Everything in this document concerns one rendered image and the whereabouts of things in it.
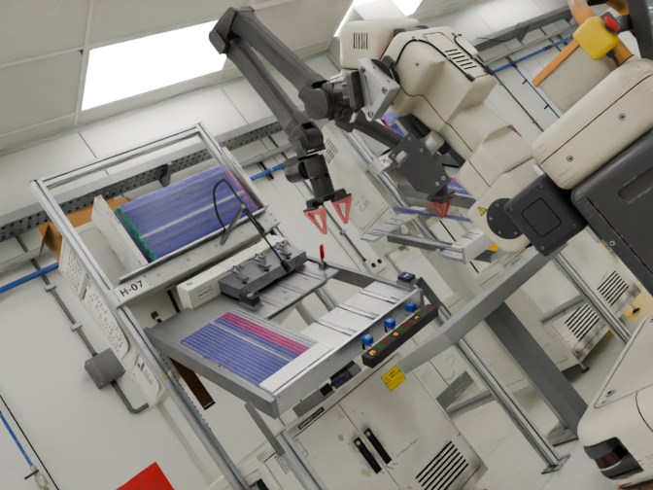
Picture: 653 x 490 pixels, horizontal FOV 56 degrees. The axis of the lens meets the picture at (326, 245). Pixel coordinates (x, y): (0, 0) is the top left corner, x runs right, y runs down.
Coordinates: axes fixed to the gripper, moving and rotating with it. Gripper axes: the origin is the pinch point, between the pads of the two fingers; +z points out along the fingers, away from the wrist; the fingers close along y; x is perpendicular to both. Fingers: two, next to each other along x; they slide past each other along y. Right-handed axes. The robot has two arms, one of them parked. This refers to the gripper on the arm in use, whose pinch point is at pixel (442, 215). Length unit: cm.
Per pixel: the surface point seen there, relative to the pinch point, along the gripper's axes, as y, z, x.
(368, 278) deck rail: 40.9, 9.8, -5.3
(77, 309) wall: 84, 56, -204
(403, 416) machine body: 55, 54, 15
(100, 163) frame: 87, -42, -97
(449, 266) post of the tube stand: 13.8, 14.1, 11.0
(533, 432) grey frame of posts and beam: 37, 55, 56
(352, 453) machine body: 80, 53, 14
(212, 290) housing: 80, 6, -49
